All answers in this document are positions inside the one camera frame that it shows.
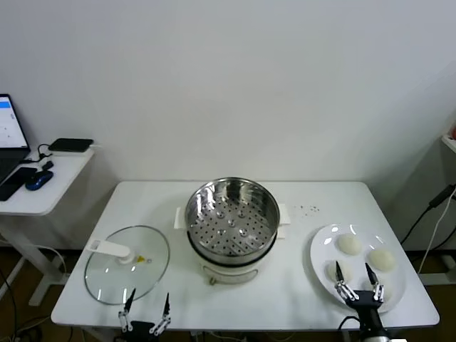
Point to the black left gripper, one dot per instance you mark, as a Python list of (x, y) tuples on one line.
[(140, 330)]

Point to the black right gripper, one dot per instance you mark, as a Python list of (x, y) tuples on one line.
[(365, 301)]

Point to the white steamed baozi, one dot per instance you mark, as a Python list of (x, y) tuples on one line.
[(350, 244), (387, 292), (381, 259), (347, 272)]

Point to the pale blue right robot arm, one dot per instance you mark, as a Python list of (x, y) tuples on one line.
[(372, 326)]

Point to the stainless steel steamer basket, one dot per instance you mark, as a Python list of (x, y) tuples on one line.
[(213, 229)]

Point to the white round plate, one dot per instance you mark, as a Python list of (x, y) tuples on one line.
[(327, 246)]

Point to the small dark crumbs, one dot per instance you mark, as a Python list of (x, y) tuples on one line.
[(315, 209)]

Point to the white side table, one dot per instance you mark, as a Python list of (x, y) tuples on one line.
[(53, 194)]

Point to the blue computer mouse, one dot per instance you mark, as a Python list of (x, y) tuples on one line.
[(39, 180)]

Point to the small black adapter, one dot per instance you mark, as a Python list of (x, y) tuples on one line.
[(48, 165)]

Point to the red object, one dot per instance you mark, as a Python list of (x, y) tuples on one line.
[(454, 133)]

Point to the black flat hard drive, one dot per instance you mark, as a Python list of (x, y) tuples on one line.
[(70, 144)]

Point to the black smartphone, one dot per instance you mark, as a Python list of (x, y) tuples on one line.
[(16, 182)]

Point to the black laptop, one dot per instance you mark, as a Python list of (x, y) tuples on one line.
[(10, 121)]

